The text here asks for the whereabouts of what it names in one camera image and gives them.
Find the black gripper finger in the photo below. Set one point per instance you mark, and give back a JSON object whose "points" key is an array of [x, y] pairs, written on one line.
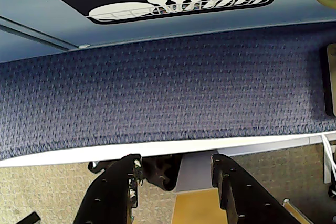
{"points": [[110, 197], [252, 203]]}

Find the blue woven floor mat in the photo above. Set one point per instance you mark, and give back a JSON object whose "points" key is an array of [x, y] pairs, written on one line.
{"points": [[157, 90]]}

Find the blue dishwasher door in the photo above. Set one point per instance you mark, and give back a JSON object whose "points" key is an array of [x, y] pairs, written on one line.
{"points": [[65, 3]]}

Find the yellow wooden board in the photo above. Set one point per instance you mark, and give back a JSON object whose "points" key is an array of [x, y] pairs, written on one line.
{"points": [[194, 208]]}

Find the blue toy kitchen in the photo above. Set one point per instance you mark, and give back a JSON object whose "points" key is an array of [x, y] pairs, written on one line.
{"points": [[15, 48]]}

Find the gray table leg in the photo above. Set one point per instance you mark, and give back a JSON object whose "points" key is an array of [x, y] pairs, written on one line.
{"points": [[194, 174]]}

